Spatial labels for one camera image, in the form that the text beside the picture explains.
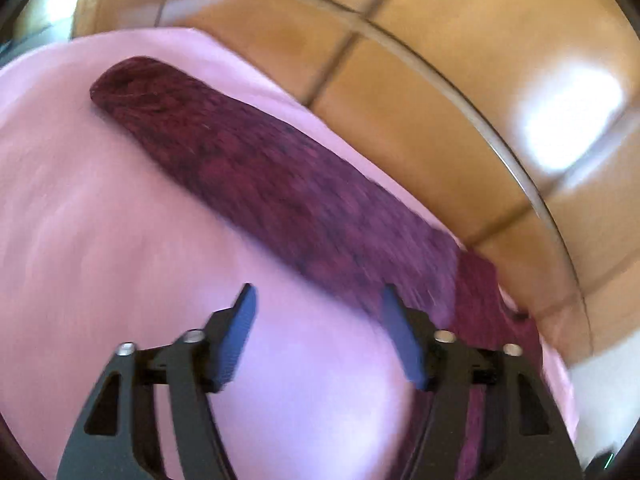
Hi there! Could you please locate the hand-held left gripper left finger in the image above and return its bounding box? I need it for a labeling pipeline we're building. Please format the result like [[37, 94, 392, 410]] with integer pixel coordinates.
[[56, 283, 257, 480]]

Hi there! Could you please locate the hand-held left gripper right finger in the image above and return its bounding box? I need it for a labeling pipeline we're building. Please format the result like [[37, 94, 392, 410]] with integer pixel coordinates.
[[381, 285, 583, 480]]

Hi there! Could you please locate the maroon knitted garment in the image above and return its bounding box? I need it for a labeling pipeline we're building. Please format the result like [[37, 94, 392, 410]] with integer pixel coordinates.
[[89, 56, 546, 480]]

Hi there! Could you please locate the pink blanket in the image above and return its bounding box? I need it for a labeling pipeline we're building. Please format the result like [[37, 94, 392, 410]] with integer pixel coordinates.
[[0, 27, 581, 480]]

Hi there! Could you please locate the wooden wardrobe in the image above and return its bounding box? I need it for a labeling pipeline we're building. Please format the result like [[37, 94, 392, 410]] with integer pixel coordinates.
[[72, 0, 640, 361]]

